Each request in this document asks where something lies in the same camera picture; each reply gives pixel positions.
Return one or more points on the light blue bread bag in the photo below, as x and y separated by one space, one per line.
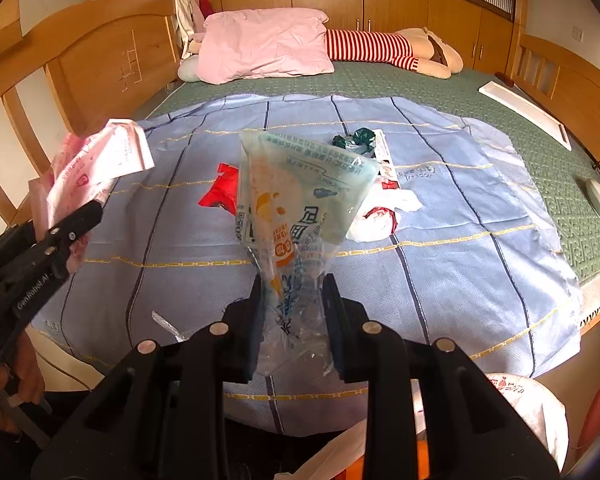
300 195

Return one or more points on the red and white wrapper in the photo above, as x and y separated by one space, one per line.
395 202

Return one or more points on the red snack packet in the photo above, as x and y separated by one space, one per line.
217 192

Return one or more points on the pink and white wrapper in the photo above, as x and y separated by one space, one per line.
100 160

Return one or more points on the white hanging garment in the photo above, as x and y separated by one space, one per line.
185 10

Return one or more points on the red striped plush doll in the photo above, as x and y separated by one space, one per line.
365 45

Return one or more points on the wooden footboard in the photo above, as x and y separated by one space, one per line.
580 80

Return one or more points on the pink pillow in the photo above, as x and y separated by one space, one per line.
265 45

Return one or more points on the red round object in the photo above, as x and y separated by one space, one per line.
597 415

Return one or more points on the wooden headboard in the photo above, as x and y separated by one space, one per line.
95 60

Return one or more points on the pale green pillow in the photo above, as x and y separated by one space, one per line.
187 70

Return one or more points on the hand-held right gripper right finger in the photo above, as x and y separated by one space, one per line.
332 320

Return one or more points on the white plastic bag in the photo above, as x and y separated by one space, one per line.
525 410

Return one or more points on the small clear plastic scrap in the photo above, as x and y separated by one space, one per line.
165 322

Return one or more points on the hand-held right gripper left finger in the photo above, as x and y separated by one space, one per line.
254 320

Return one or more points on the green patterned bed mat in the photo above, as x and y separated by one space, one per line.
430 85

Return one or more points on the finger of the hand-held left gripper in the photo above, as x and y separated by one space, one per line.
77 222

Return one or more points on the person's left hand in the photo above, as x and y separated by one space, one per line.
30 375

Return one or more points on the long white paper strip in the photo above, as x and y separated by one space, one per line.
382 152

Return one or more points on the long white board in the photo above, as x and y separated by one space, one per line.
525 110

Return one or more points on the blue checked blanket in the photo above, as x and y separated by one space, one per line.
455 260

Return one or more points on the crumpled dark green wrapper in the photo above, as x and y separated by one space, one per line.
362 136

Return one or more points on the wooden wall cabinets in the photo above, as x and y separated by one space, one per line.
395 5

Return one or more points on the white wall socket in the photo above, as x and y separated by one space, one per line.
578 34

